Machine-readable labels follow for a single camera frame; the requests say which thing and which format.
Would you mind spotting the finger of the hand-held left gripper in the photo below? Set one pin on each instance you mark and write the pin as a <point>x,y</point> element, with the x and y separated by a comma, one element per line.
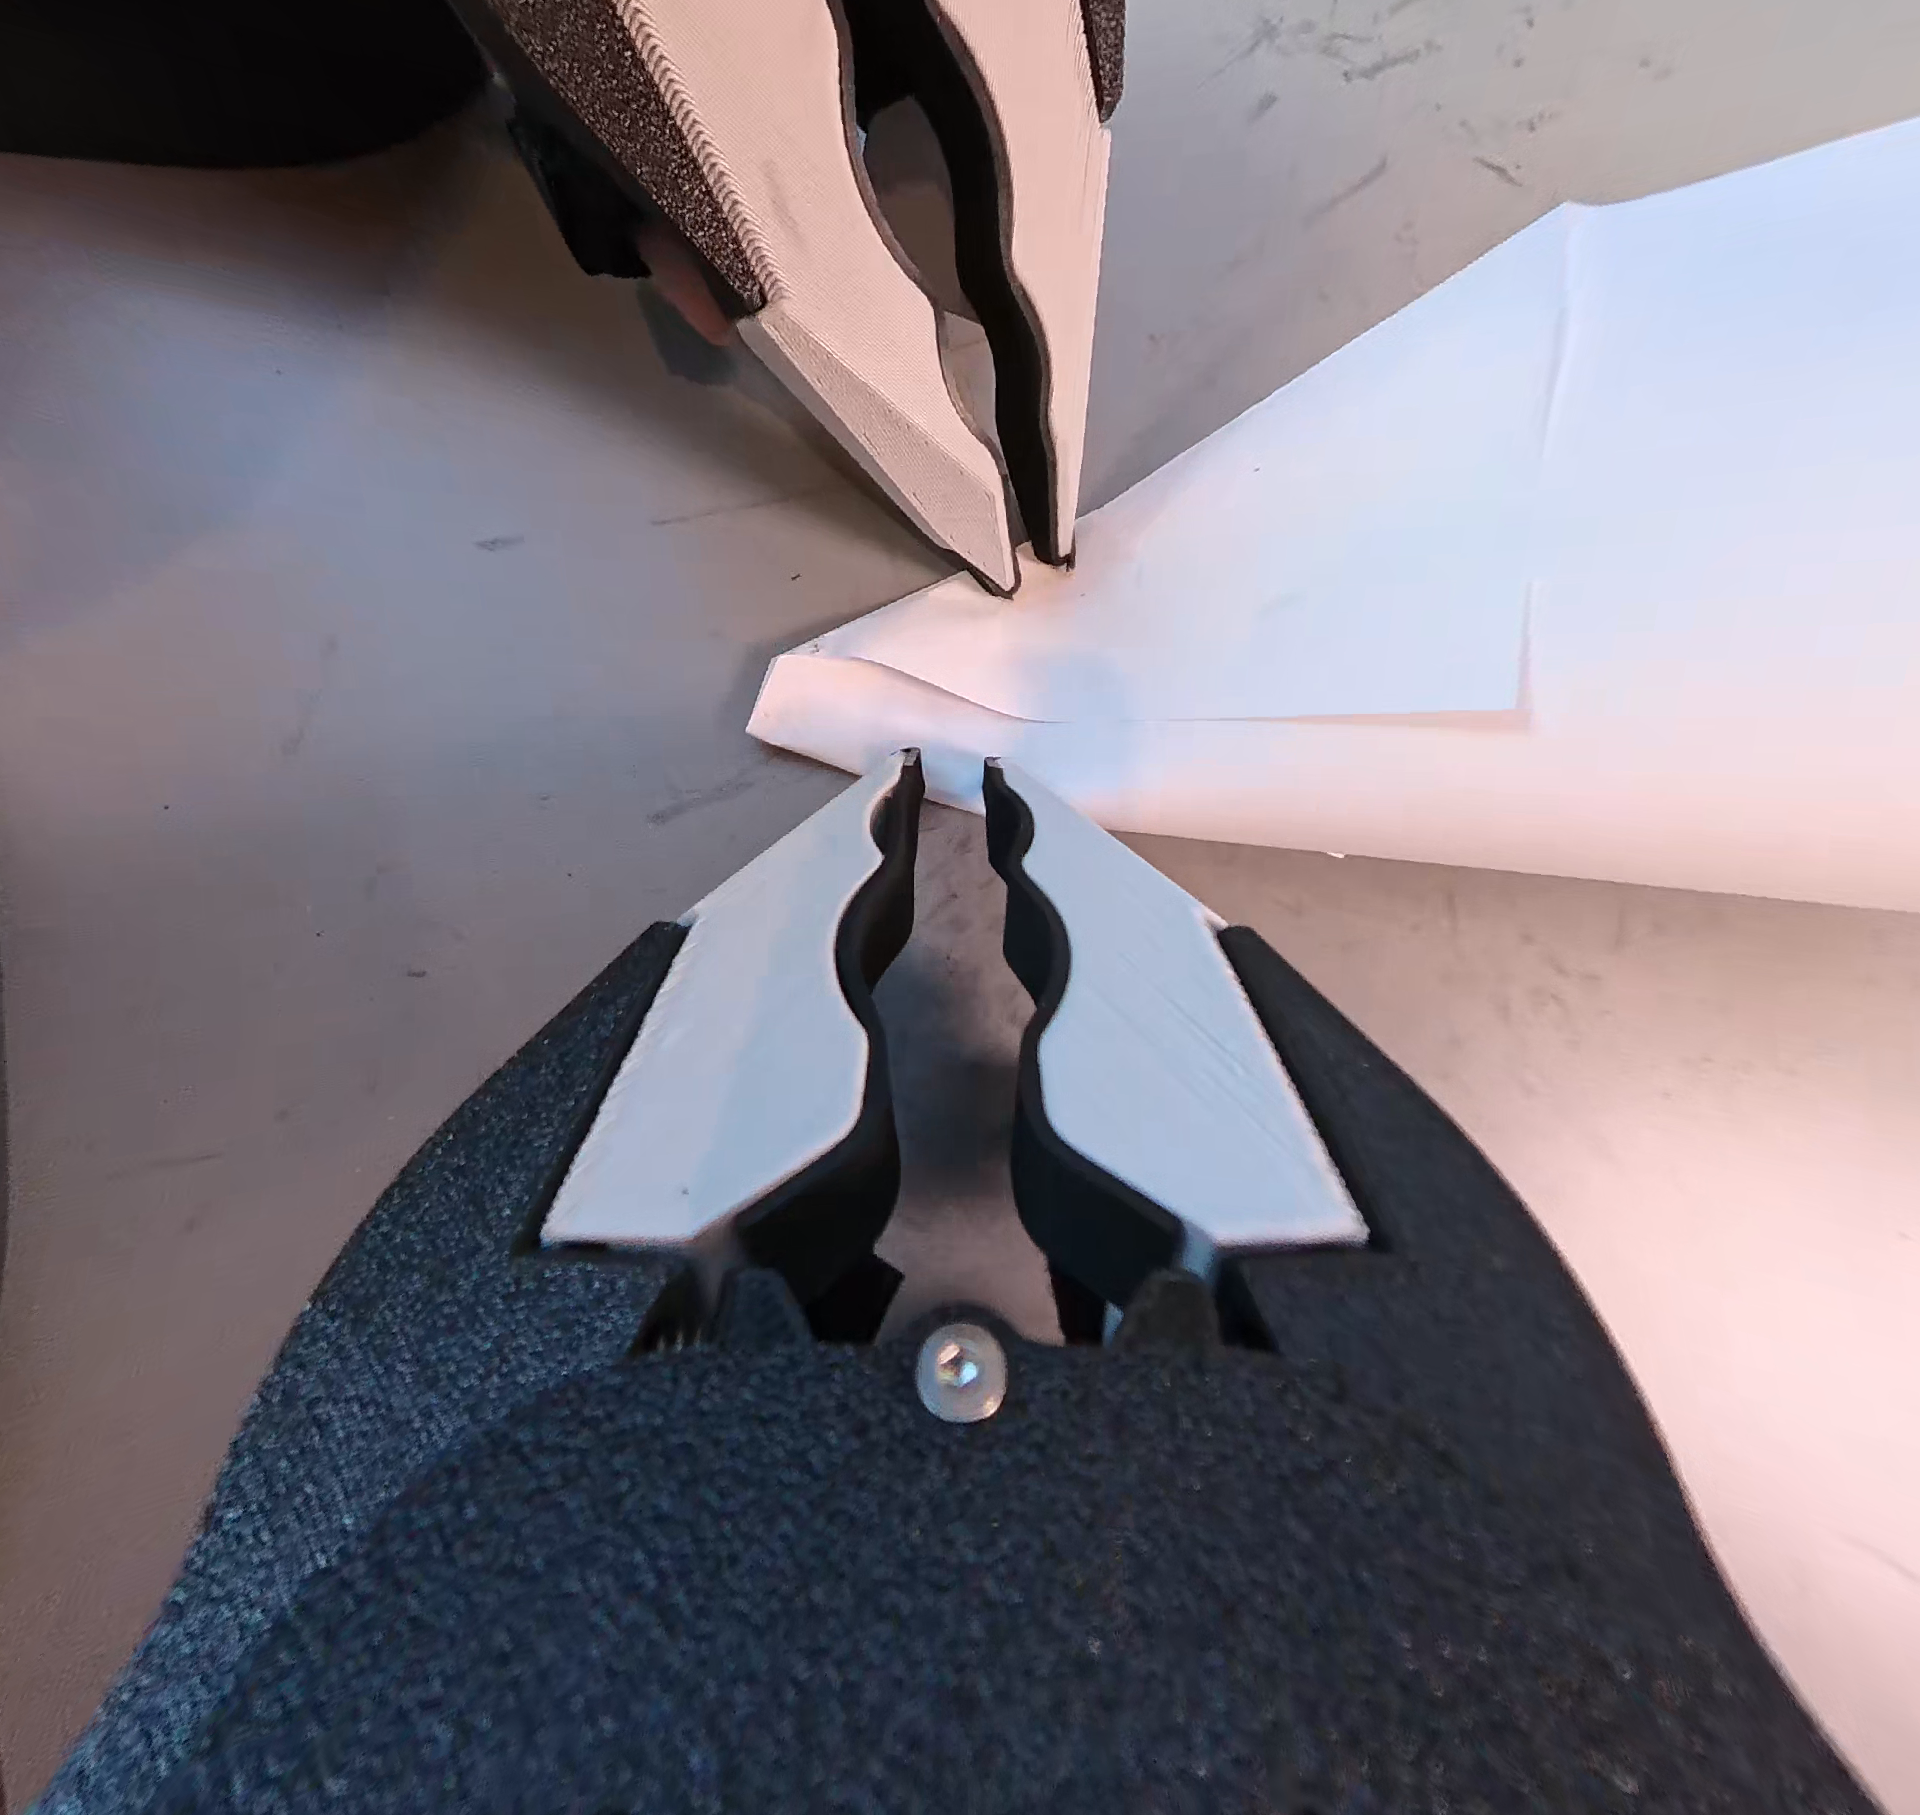
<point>1041,120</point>
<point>780,151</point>

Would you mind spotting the person's left hand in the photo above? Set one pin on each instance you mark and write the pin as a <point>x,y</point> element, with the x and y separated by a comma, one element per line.
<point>689,309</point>

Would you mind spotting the grey desk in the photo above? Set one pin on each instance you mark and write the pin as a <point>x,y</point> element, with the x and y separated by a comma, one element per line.
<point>300,646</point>

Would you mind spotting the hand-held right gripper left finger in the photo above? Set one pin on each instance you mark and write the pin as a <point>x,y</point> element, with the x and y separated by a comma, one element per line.
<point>721,1065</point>

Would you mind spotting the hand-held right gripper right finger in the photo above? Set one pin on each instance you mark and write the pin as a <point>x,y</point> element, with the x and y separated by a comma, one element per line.
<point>1171,1065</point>

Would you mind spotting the white paper sheet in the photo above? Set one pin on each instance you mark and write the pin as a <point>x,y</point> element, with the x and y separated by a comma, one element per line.
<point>1351,570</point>

